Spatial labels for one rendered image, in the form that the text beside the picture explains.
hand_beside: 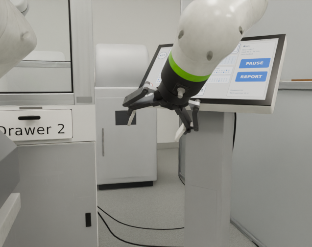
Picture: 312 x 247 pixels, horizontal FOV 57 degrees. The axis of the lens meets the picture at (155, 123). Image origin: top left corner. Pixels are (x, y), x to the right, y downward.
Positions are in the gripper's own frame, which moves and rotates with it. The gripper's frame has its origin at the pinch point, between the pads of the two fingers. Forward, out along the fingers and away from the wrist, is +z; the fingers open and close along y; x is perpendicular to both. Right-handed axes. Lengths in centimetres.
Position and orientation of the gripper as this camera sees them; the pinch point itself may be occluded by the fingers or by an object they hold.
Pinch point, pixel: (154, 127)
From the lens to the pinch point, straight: 77.6
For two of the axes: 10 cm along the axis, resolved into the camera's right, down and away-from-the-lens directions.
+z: -2.8, 5.0, 8.2
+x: 2.0, -8.1, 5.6
